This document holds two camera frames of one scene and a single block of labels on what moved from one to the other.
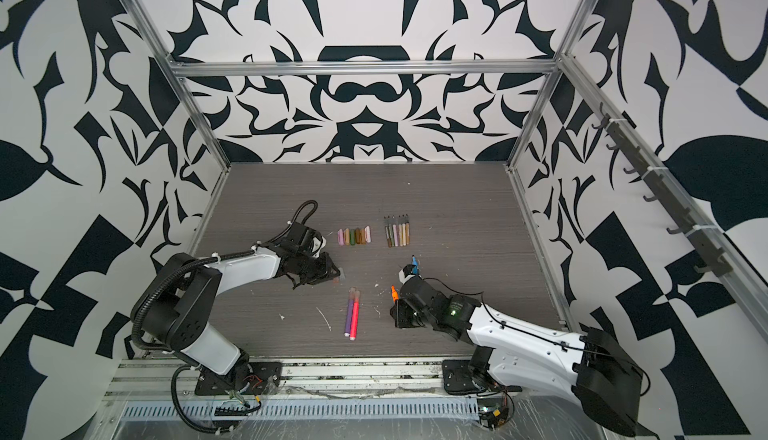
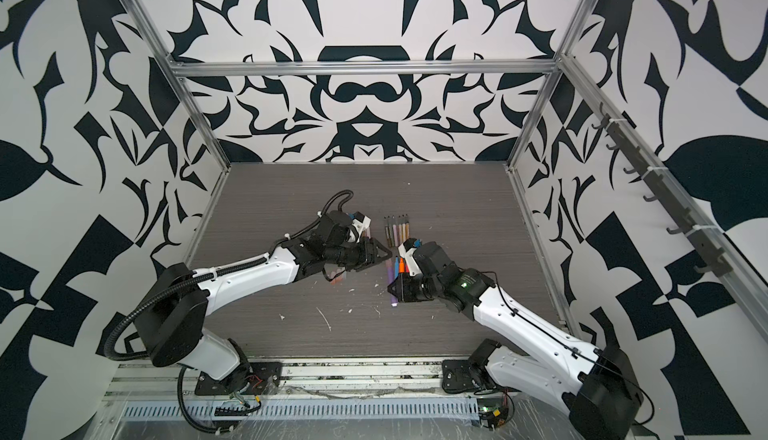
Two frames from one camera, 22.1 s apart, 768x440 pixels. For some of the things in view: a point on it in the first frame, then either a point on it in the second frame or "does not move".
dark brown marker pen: [387, 232] does not move
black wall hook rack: [692, 223] does not move
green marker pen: [391, 232] does not move
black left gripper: [327, 271] → [370, 254]
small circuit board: [493, 417] does not move
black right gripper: [398, 314] → [403, 293]
